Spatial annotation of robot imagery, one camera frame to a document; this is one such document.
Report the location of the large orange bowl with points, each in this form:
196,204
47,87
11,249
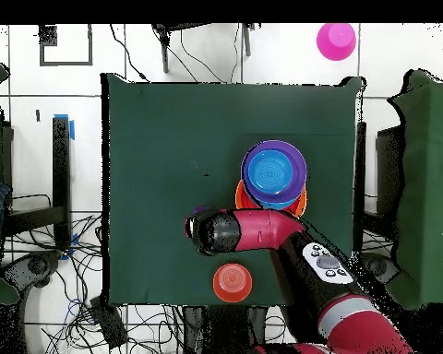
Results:
239,197

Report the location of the wide red-orange bowl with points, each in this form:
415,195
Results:
248,202

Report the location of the small red-orange bowl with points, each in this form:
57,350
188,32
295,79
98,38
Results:
232,282

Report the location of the small blue bowl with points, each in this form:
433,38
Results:
269,171

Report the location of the wide purple bowl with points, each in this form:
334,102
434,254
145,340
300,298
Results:
299,162

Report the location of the large pink bowl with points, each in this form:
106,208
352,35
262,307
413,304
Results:
336,42

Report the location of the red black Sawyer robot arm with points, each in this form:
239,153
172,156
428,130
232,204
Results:
273,228

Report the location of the dark green table cloth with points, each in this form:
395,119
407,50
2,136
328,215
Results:
170,110

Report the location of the black power strip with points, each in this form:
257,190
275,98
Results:
110,326

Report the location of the black metal stand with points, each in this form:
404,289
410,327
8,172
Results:
61,166

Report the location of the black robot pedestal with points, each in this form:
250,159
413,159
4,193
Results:
225,324

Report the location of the black camera tripod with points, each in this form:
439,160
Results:
165,55

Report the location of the grey square floor frame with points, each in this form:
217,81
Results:
66,64

